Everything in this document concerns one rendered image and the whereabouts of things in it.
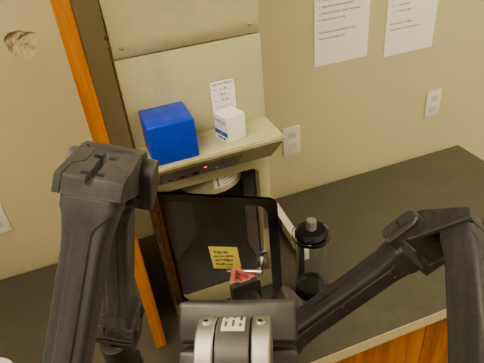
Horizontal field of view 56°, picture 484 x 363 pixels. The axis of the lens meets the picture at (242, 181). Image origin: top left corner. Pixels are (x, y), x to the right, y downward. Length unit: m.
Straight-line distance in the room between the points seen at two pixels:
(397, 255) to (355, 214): 0.91
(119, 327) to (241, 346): 0.55
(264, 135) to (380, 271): 0.41
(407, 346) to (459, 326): 0.86
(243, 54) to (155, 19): 0.21
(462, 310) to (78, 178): 0.51
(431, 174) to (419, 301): 0.68
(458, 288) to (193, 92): 0.66
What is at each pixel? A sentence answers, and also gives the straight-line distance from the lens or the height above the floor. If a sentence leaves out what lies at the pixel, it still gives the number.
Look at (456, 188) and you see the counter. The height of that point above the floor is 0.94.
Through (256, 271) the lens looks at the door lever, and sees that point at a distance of 1.13.
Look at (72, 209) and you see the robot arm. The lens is 0.52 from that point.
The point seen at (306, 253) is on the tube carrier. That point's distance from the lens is 1.28.
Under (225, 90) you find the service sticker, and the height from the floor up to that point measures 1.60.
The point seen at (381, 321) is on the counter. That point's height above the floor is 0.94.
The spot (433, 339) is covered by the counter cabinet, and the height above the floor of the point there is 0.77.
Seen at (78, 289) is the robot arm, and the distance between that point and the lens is 0.54.
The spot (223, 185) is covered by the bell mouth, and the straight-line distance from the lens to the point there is 1.20.
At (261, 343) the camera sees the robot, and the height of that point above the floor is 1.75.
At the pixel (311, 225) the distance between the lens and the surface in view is 1.26.
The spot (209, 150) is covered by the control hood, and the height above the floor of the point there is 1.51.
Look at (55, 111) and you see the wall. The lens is 1.49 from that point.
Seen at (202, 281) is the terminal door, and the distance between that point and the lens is 1.27.
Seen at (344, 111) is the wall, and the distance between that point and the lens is 1.80.
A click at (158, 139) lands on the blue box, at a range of 0.95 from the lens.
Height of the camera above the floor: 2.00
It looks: 34 degrees down
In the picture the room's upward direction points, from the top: 6 degrees counter-clockwise
